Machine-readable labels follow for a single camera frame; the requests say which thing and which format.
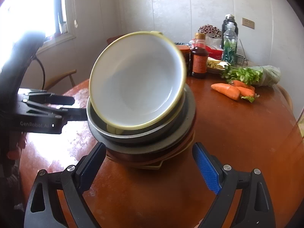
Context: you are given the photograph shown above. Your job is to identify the yellow white ceramic bowl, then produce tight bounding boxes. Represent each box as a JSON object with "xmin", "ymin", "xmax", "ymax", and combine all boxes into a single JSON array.
[{"xmin": 89, "ymin": 31, "xmax": 187, "ymax": 130}]

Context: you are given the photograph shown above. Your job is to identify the large steel plate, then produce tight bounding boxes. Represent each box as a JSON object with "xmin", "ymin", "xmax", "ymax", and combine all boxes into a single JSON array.
[{"xmin": 94, "ymin": 84, "xmax": 196, "ymax": 154}]

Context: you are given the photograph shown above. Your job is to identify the stainless steel bowl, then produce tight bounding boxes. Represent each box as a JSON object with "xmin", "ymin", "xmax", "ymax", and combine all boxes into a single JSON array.
[{"xmin": 107, "ymin": 123, "xmax": 195, "ymax": 162}]

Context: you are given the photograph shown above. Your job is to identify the dark steel bowl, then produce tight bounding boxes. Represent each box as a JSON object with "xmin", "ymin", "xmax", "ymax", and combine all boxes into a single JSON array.
[{"xmin": 87, "ymin": 91, "xmax": 186, "ymax": 144}]

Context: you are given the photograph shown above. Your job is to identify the pink silicone handled bowl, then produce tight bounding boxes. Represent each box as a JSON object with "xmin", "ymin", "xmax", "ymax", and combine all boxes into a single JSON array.
[{"xmin": 106, "ymin": 130, "xmax": 195, "ymax": 170}]

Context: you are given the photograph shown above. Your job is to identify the person's left hand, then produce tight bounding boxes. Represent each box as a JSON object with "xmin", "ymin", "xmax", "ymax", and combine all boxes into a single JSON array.
[{"xmin": 7, "ymin": 133, "xmax": 27, "ymax": 160}]

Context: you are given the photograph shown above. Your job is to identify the brown slatted wooden chair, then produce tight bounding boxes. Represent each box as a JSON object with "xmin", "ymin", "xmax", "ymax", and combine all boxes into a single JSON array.
[{"xmin": 106, "ymin": 35, "xmax": 123, "ymax": 45}]

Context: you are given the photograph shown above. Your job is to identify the rear carrot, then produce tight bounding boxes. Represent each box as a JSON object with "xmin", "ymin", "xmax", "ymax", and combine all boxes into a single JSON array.
[{"xmin": 230, "ymin": 80, "xmax": 259, "ymax": 103}]

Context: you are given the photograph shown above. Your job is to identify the carrot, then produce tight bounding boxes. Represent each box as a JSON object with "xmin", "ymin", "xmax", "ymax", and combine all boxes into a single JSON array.
[
  {"xmin": 211, "ymin": 83, "xmax": 241, "ymax": 100},
  {"xmin": 230, "ymin": 80, "xmax": 259, "ymax": 103}
]

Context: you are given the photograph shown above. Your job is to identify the front carrot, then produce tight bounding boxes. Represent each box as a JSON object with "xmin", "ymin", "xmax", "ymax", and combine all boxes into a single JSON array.
[{"xmin": 211, "ymin": 83, "xmax": 241, "ymax": 100}]

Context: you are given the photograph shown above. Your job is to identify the wooden chair behind table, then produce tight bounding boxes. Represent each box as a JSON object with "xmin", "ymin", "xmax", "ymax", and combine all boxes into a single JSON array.
[{"xmin": 277, "ymin": 84, "xmax": 293, "ymax": 111}]

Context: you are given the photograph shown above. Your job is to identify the red lid sauce jar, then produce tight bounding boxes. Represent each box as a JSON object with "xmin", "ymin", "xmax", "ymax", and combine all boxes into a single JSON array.
[{"xmin": 176, "ymin": 44, "xmax": 191, "ymax": 75}]

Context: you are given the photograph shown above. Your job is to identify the bag of green vegetables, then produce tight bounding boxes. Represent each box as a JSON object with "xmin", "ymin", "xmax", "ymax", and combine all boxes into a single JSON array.
[{"xmin": 222, "ymin": 65, "xmax": 281, "ymax": 86}]

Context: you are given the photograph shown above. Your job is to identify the dark soy sauce bottle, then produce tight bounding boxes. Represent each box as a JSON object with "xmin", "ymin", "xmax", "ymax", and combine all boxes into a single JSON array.
[{"xmin": 190, "ymin": 32, "xmax": 209, "ymax": 78}]

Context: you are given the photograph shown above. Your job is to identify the plate of yellow food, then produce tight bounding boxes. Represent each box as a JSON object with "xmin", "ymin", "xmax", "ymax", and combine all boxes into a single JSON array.
[{"xmin": 207, "ymin": 57, "xmax": 230, "ymax": 74}]

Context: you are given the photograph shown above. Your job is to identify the red snack package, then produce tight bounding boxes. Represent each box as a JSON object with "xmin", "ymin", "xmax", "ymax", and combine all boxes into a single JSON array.
[{"xmin": 206, "ymin": 45, "xmax": 223, "ymax": 60}]

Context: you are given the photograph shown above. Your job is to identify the clear plastic bottle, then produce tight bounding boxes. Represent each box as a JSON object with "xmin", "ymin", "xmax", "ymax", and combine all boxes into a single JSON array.
[{"xmin": 222, "ymin": 22, "xmax": 238, "ymax": 65}]

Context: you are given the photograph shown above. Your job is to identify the black thermos flask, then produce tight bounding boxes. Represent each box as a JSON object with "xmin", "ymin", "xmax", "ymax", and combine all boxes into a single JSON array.
[{"xmin": 221, "ymin": 14, "xmax": 239, "ymax": 49}]

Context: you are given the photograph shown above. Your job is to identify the black cable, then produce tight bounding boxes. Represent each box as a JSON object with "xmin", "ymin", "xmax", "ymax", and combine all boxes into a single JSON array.
[{"xmin": 30, "ymin": 55, "xmax": 47, "ymax": 91}]

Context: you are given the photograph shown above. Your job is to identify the wall power socket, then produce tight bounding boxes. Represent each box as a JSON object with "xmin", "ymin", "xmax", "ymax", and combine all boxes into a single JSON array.
[{"xmin": 242, "ymin": 17, "xmax": 255, "ymax": 29}]

